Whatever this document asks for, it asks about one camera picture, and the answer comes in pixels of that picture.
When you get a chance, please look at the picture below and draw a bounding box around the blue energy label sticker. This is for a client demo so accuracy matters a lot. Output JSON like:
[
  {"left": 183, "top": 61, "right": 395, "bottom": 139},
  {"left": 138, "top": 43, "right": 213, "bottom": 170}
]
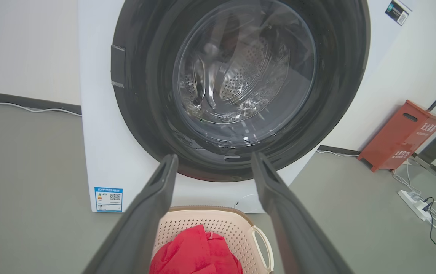
[{"left": 94, "top": 186, "right": 123, "bottom": 213}]

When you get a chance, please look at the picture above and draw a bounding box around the beige perforated laundry basket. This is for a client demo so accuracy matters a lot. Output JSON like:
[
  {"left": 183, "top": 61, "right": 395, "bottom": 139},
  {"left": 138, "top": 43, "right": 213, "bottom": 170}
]
[{"left": 151, "top": 205, "right": 275, "bottom": 274}]

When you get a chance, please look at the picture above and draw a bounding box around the white front-load washing machine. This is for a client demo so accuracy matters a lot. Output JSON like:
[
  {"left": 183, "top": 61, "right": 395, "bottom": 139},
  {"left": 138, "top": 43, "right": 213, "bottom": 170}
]
[{"left": 78, "top": 0, "right": 413, "bottom": 213}]

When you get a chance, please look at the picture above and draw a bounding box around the red garment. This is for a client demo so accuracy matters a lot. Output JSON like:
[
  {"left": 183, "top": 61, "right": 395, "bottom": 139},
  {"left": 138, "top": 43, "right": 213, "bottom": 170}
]
[{"left": 149, "top": 225, "right": 243, "bottom": 274}]

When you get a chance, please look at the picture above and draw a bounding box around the white power strip cable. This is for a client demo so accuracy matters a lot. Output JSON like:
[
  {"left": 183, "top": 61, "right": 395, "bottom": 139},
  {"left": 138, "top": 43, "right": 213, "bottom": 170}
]
[{"left": 392, "top": 160, "right": 422, "bottom": 195}]

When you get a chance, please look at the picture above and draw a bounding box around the red fire equipment box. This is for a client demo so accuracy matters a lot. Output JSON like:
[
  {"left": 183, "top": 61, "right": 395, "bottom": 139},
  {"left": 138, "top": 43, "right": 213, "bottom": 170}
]
[{"left": 357, "top": 100, "right": 436, "bottom": 173}]

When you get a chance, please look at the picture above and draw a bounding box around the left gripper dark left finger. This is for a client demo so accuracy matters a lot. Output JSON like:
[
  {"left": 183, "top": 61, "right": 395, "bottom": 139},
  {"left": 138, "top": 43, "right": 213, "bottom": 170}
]
[{"left": 83, "top": 154, "right": 179, "bottom": 274}]

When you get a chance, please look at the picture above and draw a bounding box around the dark rectangular QR sticker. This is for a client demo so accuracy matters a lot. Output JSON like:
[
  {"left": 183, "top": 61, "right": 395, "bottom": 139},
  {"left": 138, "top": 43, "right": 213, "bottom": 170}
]
[{"left": 385, "top": 0, "right": 409, "bottom": 26}]

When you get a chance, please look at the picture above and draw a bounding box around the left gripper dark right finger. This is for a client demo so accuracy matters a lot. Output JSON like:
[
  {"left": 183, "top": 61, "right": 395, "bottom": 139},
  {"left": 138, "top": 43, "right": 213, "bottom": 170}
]
[{"left": 251, "top": 151, "right": 355, "bottom": 274}]

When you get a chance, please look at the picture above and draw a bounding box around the white power strip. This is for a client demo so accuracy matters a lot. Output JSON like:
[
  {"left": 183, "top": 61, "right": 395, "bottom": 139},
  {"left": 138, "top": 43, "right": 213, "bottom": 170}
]
[{"left": 398, "top": 190, "right": 433, "bottom": 222}]

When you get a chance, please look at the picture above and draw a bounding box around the round white filter cover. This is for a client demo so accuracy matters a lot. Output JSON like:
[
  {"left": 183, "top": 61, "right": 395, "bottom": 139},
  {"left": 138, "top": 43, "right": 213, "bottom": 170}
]
[{"left": 234, "top": 194, "right": 261, "bottom": 213}]

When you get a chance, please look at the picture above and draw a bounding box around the thin white floor cable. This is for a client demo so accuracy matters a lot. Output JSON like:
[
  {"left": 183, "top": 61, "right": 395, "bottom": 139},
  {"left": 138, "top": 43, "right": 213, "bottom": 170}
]
[
  {"left": 316, "top": 150, "right": 360, "bottom": 158},
  {"left": 0, "top": 100, "right": 82, "bottom": 116}
]

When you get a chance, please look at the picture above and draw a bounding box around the black washer door handle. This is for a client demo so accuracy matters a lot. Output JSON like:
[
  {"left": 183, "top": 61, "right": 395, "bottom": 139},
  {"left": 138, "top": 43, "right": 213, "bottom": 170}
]
[{"left": 110, "top": 45, "right": 126, "bottom": 88}]

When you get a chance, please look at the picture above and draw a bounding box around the round black washer door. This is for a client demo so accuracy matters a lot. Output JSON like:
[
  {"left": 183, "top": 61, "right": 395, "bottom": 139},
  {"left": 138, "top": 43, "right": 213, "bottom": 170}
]
[{"left": 110, "top": 0, "right": 371, "bottom": 182}]

